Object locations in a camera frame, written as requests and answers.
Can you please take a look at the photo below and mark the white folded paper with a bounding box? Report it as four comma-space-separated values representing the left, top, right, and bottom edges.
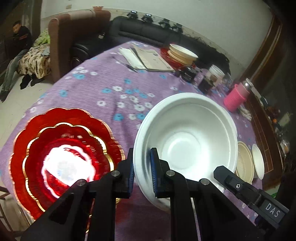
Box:
119, 48, 146, 70

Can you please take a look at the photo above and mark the brown armchair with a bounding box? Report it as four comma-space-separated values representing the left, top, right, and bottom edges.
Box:
48, 9, 111, 82

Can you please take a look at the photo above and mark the green pillow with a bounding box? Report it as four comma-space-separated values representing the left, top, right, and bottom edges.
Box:
33, 29, 50, 46

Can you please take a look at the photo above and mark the black ink bottle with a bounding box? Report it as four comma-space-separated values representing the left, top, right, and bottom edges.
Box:
179, 66, 197, 83

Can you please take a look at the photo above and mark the cream ribbed plastic plate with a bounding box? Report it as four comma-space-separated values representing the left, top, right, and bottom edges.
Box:
235, 141, 254, 184

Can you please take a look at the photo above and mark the white crumpled cloth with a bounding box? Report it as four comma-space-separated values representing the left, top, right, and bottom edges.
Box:
238, 105, 252, 121

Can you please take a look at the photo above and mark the red plate under bowl stack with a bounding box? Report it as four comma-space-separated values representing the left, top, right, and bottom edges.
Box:
160, 48, 188, 70

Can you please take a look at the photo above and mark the open paper booklet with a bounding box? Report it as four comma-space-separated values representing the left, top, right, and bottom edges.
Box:
133, 45, 174, 72

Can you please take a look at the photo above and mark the small white foam bowl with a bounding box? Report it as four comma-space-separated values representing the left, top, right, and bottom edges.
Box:
252, 144, 265, 180

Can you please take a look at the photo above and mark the small red scalloped plate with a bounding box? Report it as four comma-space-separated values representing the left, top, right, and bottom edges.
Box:
22, 123, 116, 218

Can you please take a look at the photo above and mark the black leather sofa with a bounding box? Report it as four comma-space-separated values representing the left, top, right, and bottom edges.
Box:
70, 16, 231, 74

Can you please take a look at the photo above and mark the pink knit sleeved bottle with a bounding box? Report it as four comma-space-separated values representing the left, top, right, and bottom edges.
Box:
223, 78, 253, 112

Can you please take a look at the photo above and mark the seated man in black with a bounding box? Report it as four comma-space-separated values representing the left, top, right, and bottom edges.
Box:
1, 20, 33, 102

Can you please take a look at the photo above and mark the black pen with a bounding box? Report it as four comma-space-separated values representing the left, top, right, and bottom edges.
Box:
112, 57, 138, 73

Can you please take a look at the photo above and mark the large white foam bowl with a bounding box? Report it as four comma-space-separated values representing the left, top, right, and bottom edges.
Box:
133, 93, 238, 212

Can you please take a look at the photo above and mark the dark glass jar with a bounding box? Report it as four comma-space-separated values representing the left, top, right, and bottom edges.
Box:
198, 76, 214, 94

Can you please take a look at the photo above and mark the wooden chair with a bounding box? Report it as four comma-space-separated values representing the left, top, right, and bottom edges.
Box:
1, 186, 28, 240

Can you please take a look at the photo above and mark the patterned blanket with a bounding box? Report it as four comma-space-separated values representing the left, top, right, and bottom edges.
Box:
17, 44, 51, 79

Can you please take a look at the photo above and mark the large red scalloped plate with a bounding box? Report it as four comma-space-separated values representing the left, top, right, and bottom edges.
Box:
9, 108, 125, 219

